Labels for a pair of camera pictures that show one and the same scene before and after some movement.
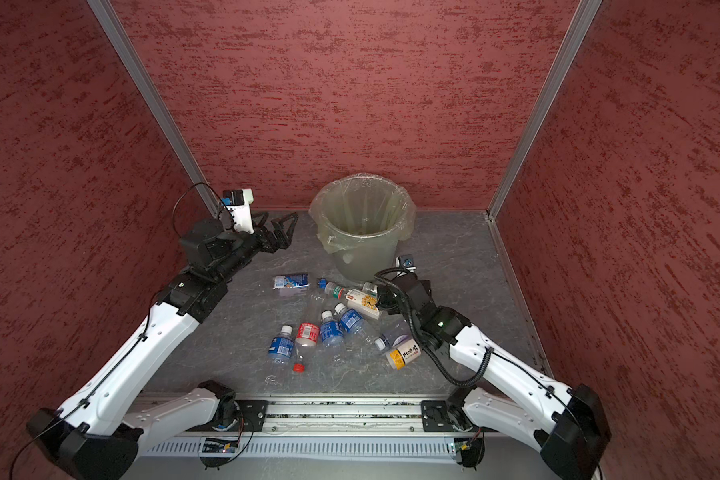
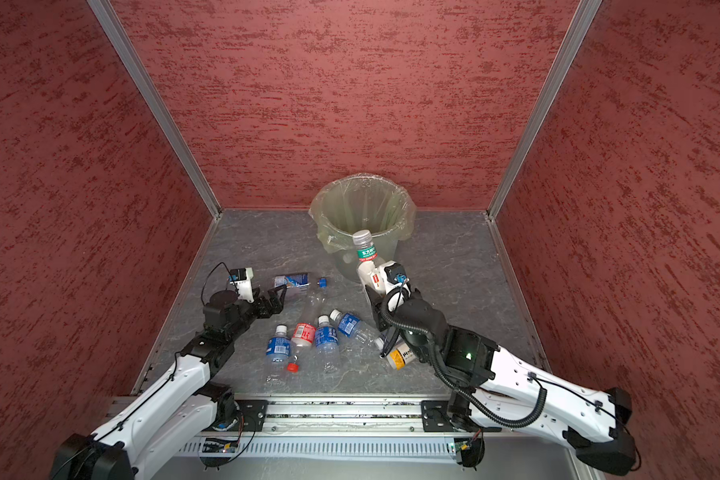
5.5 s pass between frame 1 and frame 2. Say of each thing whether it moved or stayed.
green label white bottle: moved
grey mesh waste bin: stayed
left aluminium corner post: stayed
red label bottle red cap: stayed
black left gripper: moved
